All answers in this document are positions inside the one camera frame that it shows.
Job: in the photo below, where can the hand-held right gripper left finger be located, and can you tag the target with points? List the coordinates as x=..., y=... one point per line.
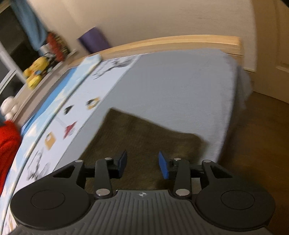
x=123, y=161

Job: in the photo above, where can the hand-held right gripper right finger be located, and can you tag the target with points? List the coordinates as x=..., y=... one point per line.
x=163, y=166

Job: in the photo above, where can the light blue patterned blanket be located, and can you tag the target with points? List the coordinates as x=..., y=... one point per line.
x=56, y=90

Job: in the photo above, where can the white windowsill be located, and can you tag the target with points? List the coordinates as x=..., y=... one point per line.
x=33, y=97

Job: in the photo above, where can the red folded blanket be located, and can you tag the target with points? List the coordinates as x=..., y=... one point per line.
x=8, y=153

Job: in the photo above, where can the yellow plush bear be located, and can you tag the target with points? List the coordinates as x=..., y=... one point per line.
x=33, y=81

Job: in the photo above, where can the purple bag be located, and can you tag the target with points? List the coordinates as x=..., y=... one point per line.
x=94, y=40

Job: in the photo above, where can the white plush toy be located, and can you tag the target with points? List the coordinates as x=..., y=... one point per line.
x=9, y=107

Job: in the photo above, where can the yellow plush duck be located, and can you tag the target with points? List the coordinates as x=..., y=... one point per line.
x=37, y=65

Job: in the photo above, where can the red cushion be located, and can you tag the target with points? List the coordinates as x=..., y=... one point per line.
x=56, y=46

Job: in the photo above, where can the blue curtain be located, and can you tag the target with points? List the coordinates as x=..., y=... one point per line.
x=29, y=22

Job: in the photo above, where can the cream door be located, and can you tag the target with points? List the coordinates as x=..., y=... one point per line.
x=275, y=34

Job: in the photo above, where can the wooden bed frame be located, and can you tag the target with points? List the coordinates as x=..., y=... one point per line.
x=180, y=44

